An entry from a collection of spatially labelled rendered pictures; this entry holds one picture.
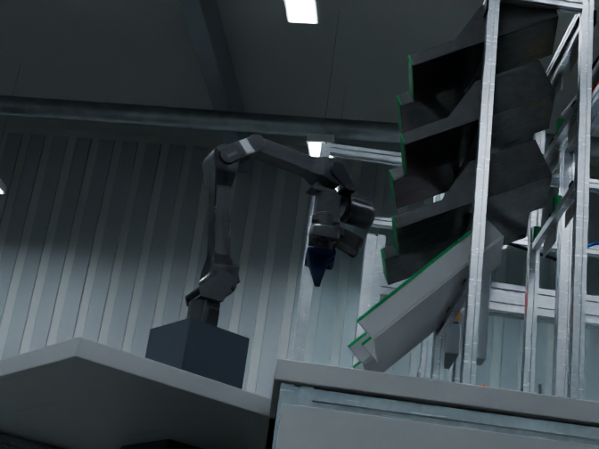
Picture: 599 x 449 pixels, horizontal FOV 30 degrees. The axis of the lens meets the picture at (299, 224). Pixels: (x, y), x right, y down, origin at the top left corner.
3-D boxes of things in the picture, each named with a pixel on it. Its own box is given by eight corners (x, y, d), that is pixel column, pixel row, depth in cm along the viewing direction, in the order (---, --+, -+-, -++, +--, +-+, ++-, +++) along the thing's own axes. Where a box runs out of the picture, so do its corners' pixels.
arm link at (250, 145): (218, 159, 224) (228, 113, 228) (204, 173, 231) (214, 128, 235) (346, 206, 234) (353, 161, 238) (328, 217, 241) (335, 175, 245)
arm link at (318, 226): (314, 197, 227) (344, 200, 227) (308, 231, 244) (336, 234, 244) (308, 233, 224) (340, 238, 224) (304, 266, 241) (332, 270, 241)
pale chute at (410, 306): (373, 339, 181) (356, 320, 183) (377, 363, 193) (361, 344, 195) (504, 235, 185) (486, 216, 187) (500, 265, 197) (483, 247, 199)
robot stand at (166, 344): (130, 430, 209) (149, 328, 216) (192, 447, 217) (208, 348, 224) (172, 423, 198) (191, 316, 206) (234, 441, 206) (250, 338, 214)
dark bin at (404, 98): (400, 106, 215) (387, 75, 218) (402, 137, 227) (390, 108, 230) (537, 59, 215) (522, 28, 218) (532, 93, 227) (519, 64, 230)
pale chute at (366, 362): (363, 364, 195) (347, 346, 196) (367, 385, 207) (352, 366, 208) (485, 266, 199) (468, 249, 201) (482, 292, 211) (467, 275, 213)
